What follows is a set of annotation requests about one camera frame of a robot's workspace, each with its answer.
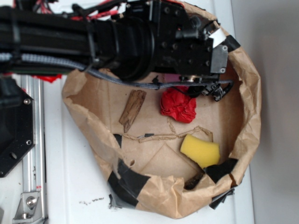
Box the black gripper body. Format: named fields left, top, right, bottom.
left=149, top=0, right=229, bottom=82

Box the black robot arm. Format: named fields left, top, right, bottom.
left=0, top=0, right=228, bottom=82

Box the red crumpled paper ball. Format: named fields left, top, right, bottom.
left=160, top=86, right=197, bottom=123

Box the brown wood piece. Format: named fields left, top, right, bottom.
left=119, top=90, right=146, bottom=133

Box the brown paper bag bin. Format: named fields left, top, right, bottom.
left=62, top=2, right=262, bottom=220

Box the yellow sponge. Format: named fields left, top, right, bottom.
left=180, top=134, right=221, bottom=168

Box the dark bark piece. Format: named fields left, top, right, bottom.
left=184, top=172, right=206, bottom=190

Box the white tray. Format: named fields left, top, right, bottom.
left=42, top=0, right=255, bottom=224

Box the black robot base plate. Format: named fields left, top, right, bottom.
left=0, top=77, right=35, bottom=178

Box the aluminium extrusion rail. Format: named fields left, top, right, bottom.
left=17, top=76, right=48, bottom=224

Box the metal corner bracket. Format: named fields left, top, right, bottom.
left=13, top=191, right=43, bottom=224

